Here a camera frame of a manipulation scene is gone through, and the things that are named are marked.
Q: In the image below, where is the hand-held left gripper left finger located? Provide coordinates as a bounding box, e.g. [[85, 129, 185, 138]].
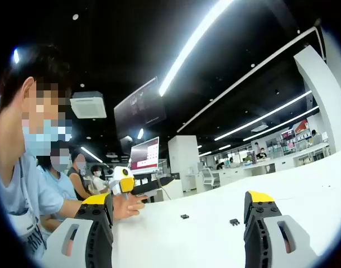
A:
[[42, 192, 115, 268]]

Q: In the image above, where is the long ceiling strip light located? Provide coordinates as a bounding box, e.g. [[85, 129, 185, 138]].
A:
[[158, 0, 236, 98]]

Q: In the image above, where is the white ceiling air conditioner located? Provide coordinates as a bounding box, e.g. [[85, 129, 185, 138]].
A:
[[69, 91, 108, 119]]

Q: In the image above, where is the white chest device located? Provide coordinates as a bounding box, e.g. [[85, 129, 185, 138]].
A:
[[7, 208, 39, 241]]

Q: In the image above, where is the white square pillar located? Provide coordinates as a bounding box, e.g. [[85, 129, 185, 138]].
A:
[[167, 135, 200, 193]]

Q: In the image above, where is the person's upper body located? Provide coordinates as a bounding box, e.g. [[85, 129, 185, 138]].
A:
[[0, 44, 84, 262]]

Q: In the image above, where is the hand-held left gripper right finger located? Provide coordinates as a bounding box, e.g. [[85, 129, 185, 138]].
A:
[[243, 190, 319, 268]]

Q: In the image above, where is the thin cable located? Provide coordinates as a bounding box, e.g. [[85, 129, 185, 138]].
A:
[[161, 184, 172, 201]]

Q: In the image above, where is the person's right hand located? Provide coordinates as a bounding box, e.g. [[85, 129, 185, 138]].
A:
[[113, 194, 149, 221]]

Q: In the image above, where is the white ceiling rail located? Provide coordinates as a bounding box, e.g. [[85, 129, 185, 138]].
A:
[[176, 26, 326, 133]]

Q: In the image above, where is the grey neck strap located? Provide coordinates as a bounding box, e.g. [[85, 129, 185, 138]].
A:
[[18, 157, 39, 224]]

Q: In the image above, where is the white framed computer monitor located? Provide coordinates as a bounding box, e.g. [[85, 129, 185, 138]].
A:
[[129, 136, 161, 173]]

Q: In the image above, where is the large white curved pillar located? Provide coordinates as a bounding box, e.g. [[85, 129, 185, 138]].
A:
[[293, 44, 341, 154]]

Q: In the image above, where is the large dark hanging screen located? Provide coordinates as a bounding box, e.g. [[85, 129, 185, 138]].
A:
[[113, 76, 167, 140]]

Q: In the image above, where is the display shelf with goods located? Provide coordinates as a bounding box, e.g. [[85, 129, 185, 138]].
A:
[[280, 119, 311, 154]]

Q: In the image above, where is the white background counter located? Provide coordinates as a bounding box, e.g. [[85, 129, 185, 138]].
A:
[[214, 142, 330, 185]]

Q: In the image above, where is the white office chair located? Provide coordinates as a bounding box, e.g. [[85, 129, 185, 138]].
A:
[[200, 167, 220, 188]]

